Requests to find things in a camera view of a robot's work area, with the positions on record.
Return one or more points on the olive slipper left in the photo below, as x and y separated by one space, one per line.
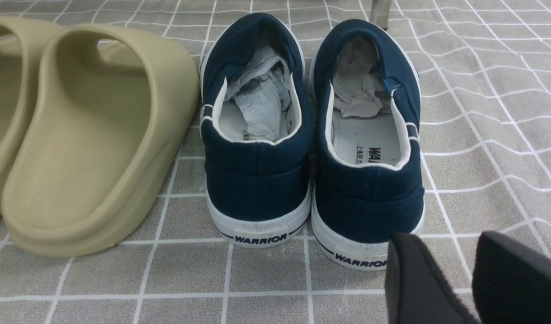
22 41

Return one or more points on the navy slip-on shoe right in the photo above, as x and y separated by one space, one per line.
368 182

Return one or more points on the navy slip-on shoe left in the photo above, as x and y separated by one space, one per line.
257 128

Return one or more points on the olive slipper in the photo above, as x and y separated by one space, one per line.
22 41
113 106

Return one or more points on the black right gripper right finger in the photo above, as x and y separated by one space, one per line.
511 282

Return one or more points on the metal shoe rack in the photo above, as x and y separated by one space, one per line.
379 13

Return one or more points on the olive slipper right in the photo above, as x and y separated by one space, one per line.
113 106

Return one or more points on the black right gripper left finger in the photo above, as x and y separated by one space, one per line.
416 291

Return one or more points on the navy slip-on shoe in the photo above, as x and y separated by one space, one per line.
368 182
257 128

